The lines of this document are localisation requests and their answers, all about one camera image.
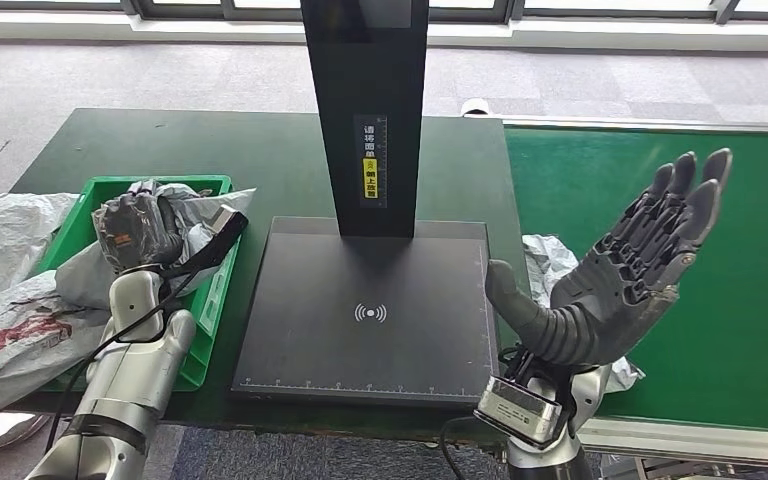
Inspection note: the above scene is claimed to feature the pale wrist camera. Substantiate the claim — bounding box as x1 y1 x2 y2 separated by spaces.
185 203 251 273
474 374 565 450

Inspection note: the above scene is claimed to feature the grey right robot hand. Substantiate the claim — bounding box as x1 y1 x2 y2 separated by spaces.
485 147 734 370

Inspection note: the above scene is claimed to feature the black inbound scanner machine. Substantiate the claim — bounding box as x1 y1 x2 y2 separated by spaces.
230 0 501 407

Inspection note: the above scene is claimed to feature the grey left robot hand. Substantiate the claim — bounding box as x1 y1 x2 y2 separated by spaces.
92 192 187 275

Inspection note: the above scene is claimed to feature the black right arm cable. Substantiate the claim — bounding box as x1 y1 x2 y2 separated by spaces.
438 415 488 480

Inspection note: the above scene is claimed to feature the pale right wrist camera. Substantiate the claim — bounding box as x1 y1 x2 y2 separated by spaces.
474 374 565 450

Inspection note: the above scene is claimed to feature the crumpled grey parcel bag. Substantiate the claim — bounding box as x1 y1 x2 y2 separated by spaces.
0 192 81 306

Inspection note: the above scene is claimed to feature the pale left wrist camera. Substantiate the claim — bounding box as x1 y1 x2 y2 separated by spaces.
185 203 251 273

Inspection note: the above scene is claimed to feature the green plastic crate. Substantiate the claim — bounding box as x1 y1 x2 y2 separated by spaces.
32 174 243 393

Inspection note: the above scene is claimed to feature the white window sill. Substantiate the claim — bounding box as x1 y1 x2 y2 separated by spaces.
0 9 768 54

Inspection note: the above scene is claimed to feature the aluminium conveyor frame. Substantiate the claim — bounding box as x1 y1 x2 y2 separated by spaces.
461 99 768 473

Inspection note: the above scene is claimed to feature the green conveyor belt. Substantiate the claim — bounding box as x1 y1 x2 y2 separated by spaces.
504 125 768 435

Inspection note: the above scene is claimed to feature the round chrome base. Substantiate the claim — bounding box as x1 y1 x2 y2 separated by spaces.
0 411 51 452

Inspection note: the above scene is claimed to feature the grey parcel bag red print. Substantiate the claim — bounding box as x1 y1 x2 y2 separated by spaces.
54 180 257 313
521 233 647 396
0 270 112 425

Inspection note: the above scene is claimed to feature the dark green table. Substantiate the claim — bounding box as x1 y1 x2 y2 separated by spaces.
9 109 538 445

